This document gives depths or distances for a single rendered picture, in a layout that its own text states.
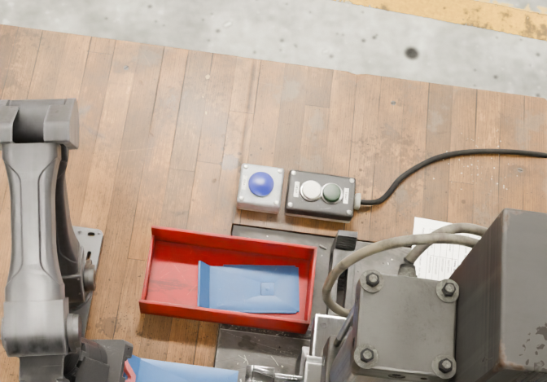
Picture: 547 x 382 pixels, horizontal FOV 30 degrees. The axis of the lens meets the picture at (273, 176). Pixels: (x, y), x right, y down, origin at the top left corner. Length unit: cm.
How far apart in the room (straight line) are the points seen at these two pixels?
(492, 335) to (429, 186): 86
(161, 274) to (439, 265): 43
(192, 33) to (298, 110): 114
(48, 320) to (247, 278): 45
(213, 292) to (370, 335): 65
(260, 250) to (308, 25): 135
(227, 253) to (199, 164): 16
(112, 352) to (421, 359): 52
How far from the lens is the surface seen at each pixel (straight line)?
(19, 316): 118
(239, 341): 153
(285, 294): 154
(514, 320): 80
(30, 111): 125
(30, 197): 118
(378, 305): 92
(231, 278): 155
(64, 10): 284
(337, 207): 158
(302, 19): 283
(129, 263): 156
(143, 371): 143
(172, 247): 156
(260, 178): 157
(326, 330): 129
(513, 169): 170
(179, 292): 154
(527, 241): 82
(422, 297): 93
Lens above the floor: 238
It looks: 66 degrees down
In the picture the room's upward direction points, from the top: 11 degrees clockwise
